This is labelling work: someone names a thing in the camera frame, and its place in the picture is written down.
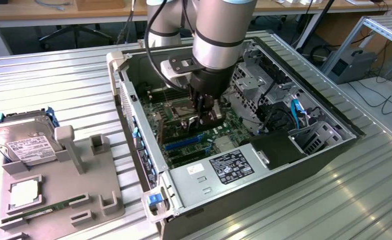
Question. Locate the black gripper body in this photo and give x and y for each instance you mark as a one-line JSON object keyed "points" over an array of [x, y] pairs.
{"points": [[212, 82]]}

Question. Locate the graphics card with fan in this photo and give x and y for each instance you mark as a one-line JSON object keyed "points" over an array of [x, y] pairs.
{"points": [[193, 123]]}

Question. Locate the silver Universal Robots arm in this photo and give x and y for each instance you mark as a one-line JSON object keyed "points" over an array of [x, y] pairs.
{"points": [[216, 37]]}

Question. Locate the CPU socket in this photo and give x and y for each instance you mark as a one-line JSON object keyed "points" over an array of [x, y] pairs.
{"points": [[179, 110]]}

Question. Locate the green motherboard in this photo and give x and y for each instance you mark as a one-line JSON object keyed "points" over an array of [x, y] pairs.
{"points": [[236, 120]]}

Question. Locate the thin metal locking lever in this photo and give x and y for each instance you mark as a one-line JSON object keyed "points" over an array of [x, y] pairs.
{"points": [[165, 97]]}

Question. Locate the silver chipset heatsink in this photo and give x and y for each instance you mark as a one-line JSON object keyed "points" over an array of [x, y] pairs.
{"points": [[224, 143]]}

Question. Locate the tall silver disk bay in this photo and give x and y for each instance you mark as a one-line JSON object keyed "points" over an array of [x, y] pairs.
{"points": [[249, 85]]}

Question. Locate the blue expansion slot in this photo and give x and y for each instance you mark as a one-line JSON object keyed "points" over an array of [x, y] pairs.
{"points": [[183, 143]]}

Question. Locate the black expansion slot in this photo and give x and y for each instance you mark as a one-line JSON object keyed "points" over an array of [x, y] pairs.
{"points": [[185, 155]]}

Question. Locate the silver power supply unit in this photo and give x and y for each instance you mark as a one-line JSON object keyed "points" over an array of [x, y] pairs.
{"points": [[196, 185]]}

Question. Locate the low silver disk bay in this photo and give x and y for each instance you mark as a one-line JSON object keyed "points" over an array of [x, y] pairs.
{"points": [[319, 135]]}

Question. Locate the blue plastic case latch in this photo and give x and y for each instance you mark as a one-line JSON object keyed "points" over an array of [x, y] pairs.
{"points": [[153, 200]]}

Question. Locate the open black PC case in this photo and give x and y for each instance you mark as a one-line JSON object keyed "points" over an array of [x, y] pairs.
{"points": [[249, 207]]}

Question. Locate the grey equipment box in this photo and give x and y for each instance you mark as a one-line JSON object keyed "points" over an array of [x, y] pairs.
{"points": [[352, 67]]}

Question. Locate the black office chair base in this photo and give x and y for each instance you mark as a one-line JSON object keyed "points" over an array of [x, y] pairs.
{"points": [[76, 32]]}

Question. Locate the brown cardboard box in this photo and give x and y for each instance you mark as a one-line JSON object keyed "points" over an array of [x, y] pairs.
{"points": [[99, 4]]}

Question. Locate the grey parts rack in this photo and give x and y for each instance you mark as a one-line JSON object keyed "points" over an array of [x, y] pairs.
{"points": [[65, 190]]}

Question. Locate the light wooden desk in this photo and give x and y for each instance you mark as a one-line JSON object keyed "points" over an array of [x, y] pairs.
{"points": [[32, 15], [356, 7]]}

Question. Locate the silver hard disk drive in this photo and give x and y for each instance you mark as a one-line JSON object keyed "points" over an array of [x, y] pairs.
{"points": [[19, 142]]}

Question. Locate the green loose RAM stick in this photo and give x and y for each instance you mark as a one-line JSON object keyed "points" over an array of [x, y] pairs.
{"points": [[49, 208]]}

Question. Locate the silver CPU chip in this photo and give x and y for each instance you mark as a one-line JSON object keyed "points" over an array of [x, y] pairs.
{"points": [[24, 193]]}

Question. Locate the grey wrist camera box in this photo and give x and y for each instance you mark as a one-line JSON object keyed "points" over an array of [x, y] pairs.
{"points": [[173, 72]]}

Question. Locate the blue slot bracket clip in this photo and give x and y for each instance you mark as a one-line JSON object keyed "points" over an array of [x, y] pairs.
{"points": [[153, 171], [145, 153], [149, 161], [141, 143], [135, 131]]}

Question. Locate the black plastic air duct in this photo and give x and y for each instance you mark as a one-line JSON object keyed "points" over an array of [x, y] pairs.
{"points": [[276, 150]]}

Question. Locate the blue disk carrier bracket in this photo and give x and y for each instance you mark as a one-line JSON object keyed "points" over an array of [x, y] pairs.
{"points": [[52, 117]]}

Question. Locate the aluminium frame shelf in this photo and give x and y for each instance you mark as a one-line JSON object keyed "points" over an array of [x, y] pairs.
{"points": [[383, 27]]}

